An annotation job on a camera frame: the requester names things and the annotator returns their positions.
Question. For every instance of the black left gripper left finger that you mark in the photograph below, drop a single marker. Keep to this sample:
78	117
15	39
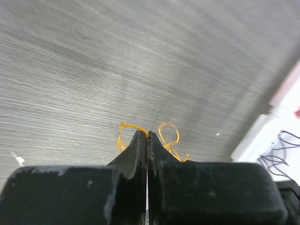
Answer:
112	194

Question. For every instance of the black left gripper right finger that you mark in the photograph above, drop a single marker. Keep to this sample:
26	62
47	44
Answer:
210	193

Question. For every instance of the white compartment tray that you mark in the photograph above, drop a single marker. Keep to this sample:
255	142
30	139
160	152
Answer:
273	141

